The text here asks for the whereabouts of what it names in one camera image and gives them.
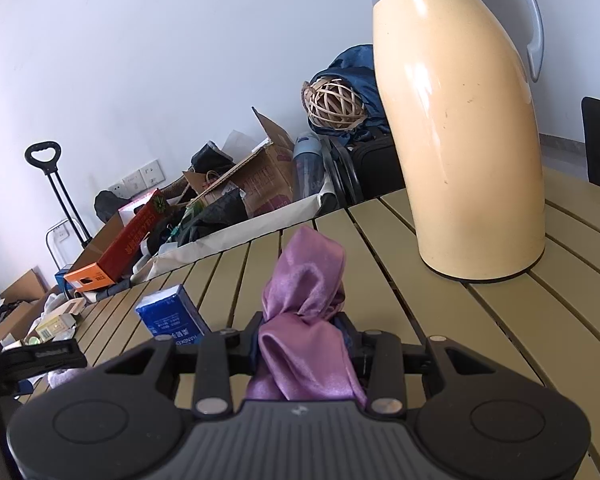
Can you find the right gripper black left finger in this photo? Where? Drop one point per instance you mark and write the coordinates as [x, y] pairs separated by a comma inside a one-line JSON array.
[[220, 356]]

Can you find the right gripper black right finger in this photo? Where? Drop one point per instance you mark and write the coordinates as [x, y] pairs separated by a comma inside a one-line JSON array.
[[377, 359]]

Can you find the purple satin scrunchie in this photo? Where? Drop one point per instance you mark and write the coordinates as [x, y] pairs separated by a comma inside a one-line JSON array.
[[303, 356]]

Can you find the small yellow carton box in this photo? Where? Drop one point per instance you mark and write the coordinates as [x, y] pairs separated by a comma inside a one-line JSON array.
[[52, 328]]

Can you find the blue tissue pack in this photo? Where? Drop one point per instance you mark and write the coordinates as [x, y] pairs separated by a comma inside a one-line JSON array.
[[170, 312]]

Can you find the open cardboard box on floor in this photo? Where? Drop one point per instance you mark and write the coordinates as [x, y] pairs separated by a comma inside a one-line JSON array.
[[23, 302]]

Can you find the orange shoe box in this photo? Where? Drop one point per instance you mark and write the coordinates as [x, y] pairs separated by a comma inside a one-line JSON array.
[[113, 249]]

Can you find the white canvas bin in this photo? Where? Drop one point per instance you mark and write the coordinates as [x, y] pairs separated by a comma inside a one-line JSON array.
[[290, 215]]

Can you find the brown cardboard box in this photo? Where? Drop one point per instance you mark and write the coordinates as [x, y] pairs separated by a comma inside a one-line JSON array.
[[263, 179]]

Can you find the black suitcase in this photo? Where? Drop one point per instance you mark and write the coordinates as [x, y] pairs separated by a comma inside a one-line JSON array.
[[365, 170]]

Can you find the grey blue water bottle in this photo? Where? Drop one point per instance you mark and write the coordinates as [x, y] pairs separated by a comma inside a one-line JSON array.
[[308, 166]]

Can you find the wicker rattan ball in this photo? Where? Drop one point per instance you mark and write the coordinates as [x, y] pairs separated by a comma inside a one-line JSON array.
[[331, 103]]

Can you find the dark blue fabric bag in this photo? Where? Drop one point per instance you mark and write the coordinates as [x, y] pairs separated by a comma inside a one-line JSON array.
[[356, 66]]

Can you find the beige thermos jug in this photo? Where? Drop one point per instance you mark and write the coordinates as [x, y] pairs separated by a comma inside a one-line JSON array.
[[456, 93]]

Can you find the white metal trolley frame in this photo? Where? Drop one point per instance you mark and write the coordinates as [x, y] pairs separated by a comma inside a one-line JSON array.
[[62, 244]]

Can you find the wall socket panel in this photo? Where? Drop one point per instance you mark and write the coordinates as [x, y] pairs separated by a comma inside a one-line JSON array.
[[138, 181]]

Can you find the black trolley handle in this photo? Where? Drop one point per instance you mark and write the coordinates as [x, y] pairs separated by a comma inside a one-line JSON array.
[[45, 156]]

